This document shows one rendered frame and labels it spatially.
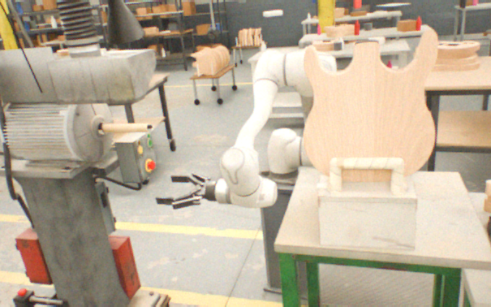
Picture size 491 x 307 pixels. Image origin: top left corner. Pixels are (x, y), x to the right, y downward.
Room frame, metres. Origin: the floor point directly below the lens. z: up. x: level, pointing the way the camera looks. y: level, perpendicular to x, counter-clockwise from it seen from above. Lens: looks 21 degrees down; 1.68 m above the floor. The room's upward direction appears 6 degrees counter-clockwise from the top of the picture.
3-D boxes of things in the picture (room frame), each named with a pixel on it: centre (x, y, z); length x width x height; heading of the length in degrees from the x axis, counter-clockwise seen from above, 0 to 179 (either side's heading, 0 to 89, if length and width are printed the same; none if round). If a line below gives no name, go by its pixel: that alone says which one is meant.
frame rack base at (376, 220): (1.10, -0.35, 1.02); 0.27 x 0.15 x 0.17; 75
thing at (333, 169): (1.08, -0.26, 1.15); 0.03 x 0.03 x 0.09
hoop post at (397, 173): (1.04, -0.42, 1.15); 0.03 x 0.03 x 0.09
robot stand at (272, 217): (2.07, -0.21, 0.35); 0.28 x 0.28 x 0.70; 64
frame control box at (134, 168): (1.79, 0.56, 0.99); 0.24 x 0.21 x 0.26; 72
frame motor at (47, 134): (1.59, 0.72, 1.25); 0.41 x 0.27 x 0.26; 72
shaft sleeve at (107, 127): (1.49, 0.42, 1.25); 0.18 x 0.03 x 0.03; 72
